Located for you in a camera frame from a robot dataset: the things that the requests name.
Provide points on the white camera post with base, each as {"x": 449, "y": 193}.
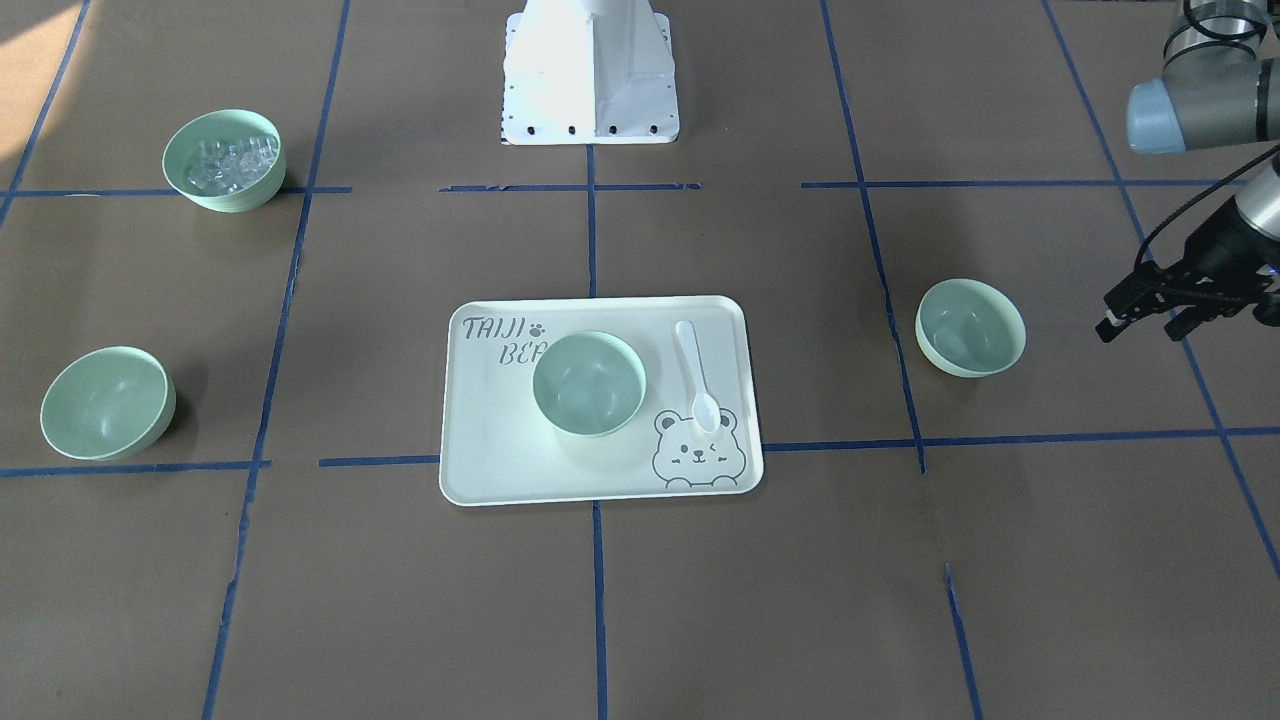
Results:
{"x": 588, "y": 73}

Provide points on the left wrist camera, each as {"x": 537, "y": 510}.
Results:
{"x": 1266, "y": 299}

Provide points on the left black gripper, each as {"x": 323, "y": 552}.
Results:
{"x": 1222, "y": 256}

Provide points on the white plastic spoon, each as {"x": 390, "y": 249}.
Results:
{"x": 704, "y": 407}

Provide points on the pale green tray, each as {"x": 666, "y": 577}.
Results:
{"x": 497, "y": 449}

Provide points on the green bowl on tray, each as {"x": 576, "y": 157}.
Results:
{"x": 589, "y": 384}

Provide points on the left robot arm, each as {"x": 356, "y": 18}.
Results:
{"x": 1215, "y": 90}

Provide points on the green bowl with ice cubes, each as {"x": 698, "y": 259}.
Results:
{"x": 229, "y": 160}

